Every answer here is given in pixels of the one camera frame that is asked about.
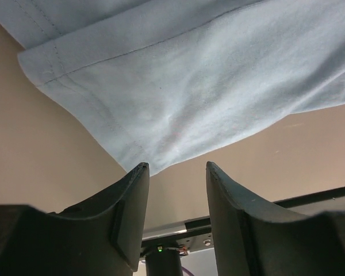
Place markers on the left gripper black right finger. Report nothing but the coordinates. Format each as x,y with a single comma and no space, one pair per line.
253,236

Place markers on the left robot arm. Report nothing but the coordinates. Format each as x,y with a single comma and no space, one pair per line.
162,253

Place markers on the grey-blue polo shirt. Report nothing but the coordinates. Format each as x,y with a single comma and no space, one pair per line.
163,82

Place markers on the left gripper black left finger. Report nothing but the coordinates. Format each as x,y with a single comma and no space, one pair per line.
101,235

